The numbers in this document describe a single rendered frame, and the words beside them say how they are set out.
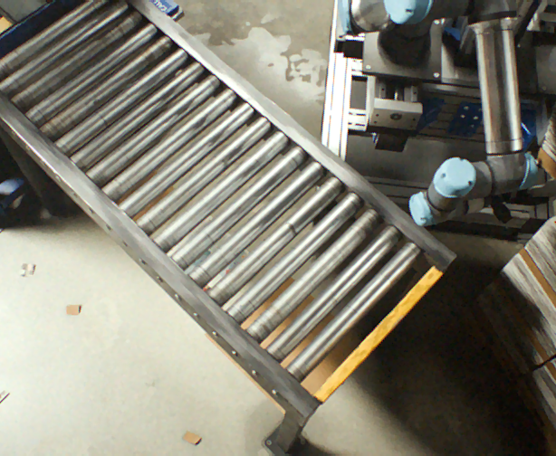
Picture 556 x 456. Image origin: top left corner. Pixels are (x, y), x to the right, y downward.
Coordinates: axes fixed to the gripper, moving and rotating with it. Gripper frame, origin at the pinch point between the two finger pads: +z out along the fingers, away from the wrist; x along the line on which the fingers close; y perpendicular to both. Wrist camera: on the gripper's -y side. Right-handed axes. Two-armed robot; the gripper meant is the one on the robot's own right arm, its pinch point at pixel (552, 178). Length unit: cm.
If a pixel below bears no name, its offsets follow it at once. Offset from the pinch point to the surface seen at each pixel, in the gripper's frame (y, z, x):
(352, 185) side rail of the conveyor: -9.3, -40.0, 24.7
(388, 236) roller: -15.1, -36.4, 9.9
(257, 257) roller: -14, -69, 14
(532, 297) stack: -47.0, 5.1, 0.1
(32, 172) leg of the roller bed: -33, -127, 97
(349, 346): -92, -38, 31
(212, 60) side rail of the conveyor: 8, -64, 70
